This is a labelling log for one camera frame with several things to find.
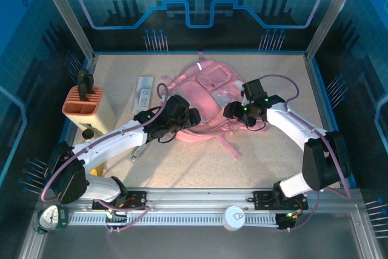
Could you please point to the white pull-tab can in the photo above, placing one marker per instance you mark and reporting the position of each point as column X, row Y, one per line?
column 232, row 219

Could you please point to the small bottle with black cap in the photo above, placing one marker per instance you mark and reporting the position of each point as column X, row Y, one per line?
column 88, row 134

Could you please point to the blue white ruler pack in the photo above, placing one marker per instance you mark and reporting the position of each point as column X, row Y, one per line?
column 145, row 95

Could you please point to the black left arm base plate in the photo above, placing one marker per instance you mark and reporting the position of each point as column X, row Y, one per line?
column 138, row 199

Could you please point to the orange cream knife block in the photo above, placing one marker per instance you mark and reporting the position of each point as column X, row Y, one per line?
column 78, row 110

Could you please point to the aluminium front rail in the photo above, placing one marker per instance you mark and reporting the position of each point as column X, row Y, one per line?
column 197, row 198

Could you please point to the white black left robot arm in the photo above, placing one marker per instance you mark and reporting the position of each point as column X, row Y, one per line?
column 115, row 142

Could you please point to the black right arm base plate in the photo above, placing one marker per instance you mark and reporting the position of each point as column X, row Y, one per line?
column 262, row 199

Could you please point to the green alarm clock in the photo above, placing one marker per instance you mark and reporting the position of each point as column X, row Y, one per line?
column 50, row 217

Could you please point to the aluminium frame post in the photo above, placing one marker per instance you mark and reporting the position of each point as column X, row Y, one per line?
column 333, row 13
column 66, row 13

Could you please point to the pink student backpack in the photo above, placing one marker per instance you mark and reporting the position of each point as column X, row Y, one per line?
column 209, row 95

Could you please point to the yellow snack bag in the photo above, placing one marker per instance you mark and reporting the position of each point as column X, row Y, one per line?
column 100, row 170

